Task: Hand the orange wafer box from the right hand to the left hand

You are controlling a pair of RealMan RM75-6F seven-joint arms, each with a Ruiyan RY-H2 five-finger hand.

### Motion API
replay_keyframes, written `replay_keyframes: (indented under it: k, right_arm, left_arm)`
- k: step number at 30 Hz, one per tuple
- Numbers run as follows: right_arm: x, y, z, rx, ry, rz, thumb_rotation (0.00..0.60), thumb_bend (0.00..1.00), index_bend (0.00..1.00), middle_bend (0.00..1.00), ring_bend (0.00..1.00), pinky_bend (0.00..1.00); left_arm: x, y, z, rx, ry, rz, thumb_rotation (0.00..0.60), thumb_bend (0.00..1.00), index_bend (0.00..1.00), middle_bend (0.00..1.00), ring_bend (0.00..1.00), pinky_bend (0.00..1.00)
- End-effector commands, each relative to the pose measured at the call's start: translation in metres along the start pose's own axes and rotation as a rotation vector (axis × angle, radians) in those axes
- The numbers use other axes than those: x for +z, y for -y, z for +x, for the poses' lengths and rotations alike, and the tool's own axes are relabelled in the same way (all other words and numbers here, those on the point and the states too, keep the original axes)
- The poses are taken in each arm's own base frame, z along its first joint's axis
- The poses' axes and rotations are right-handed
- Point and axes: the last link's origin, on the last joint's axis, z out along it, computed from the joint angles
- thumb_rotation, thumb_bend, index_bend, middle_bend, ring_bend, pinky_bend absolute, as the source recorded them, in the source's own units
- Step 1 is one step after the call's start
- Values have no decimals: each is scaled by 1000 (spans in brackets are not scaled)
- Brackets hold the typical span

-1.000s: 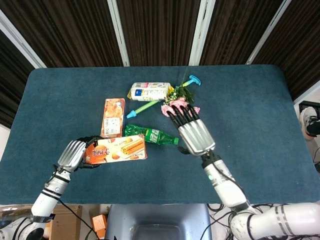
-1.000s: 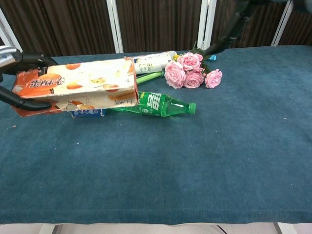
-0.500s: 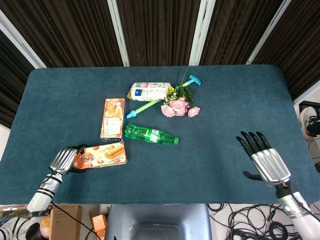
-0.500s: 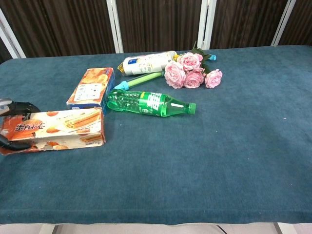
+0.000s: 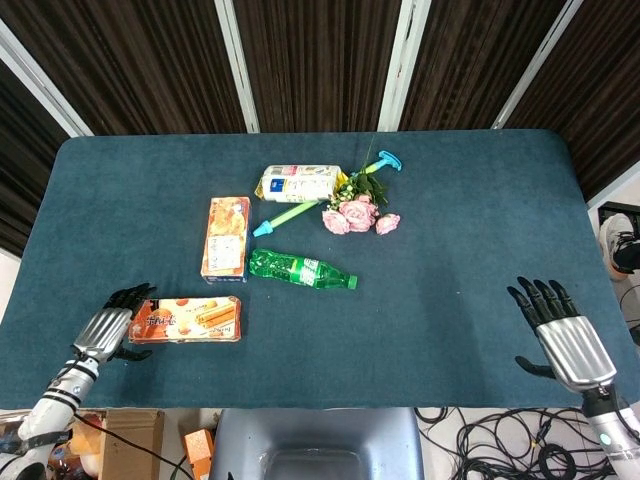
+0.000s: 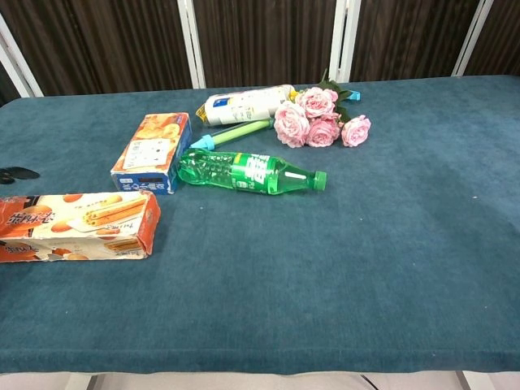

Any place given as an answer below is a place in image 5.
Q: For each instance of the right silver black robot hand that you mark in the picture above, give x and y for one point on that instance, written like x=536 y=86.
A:
x=570 y=340

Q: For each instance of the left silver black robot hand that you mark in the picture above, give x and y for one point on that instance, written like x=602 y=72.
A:
x=105 y=325

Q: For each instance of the orange wafer roll box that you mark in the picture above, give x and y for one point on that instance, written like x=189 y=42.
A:
x=185 y=320

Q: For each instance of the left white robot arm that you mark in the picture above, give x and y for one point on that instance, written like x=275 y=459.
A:
x=50 y=405

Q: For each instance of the yellow white snack bag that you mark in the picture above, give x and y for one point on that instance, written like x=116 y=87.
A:
x=300 y=184

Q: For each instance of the white sneaker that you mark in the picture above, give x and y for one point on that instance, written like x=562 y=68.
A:
x=616 y=245

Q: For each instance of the brown cardboard box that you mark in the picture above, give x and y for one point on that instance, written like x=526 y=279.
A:
x=131 y=445

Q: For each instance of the orange cracker box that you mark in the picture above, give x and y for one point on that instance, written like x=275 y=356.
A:
x=227 y=240

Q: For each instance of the small orange box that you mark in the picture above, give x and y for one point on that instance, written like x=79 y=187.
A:
x=198 y=447

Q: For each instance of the green plastic bottle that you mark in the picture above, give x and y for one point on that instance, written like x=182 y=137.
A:
x=299 y=270

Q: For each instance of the green blue toy pump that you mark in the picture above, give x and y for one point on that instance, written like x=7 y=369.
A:
x=290 y=214

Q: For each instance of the blue table cloth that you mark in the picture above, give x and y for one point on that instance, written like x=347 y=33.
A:
x=320 y=360

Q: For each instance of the grey plastic bin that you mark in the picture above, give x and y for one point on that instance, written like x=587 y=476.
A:
x=320 y=445

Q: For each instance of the pink artificial flower bouquet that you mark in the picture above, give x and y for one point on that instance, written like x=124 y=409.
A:
x=355 y=210

